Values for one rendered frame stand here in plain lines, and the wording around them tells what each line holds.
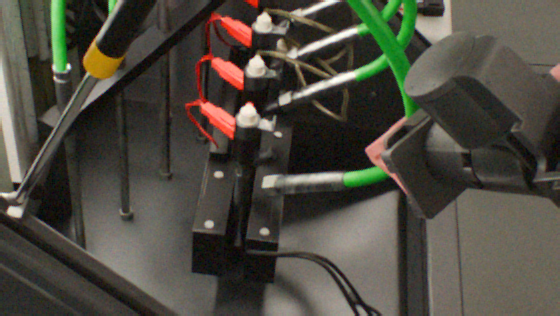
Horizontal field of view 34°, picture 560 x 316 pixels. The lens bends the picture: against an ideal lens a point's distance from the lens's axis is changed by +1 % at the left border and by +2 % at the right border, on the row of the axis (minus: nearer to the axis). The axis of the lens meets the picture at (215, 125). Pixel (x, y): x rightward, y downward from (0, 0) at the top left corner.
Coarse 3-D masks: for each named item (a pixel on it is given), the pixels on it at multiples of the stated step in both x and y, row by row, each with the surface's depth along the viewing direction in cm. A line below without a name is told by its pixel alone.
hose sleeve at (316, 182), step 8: (280, 176) 89; (288, 176) 88; (296, 176) 87; (304, 176) 87; (312, 176) 86; (320, 176) 85; (328, 176) 85; (336, 176) 84; (280, 184) 88; (288, 184) 88; (296, 184) 87; (304, 184) 86; (312, 184) 86; (320, 184) 85; (328, 184) 85; (336, 184) 84; (344, 184) 84; (280, 192) 89; (288, 192) 88; (296, 192) 88; (304, 192) 88
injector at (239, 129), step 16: (240, 112) 98; (240, 128) 97; (240, 144) 99; (256, 144) 99; (240, 160) 100; (256, 160) 101; (240, 176) 103; (240, 192) 105; (240, 208) 107; (240, 224) 109; (240, 240) 111
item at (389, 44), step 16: (64, 0) 89; (352, 0) 71; (368, 0) 71; (64, 16) 91; (368, 16) 71; (64, 32) 93; (384, 32) 71; (64, 48) 94; (384, 48) 72; (400, 48) 72; (64, 64) 95; (400, 64) 72; (400, 80) 73; (352, 176) 83; (368, 176) 82; (384, 176) 80
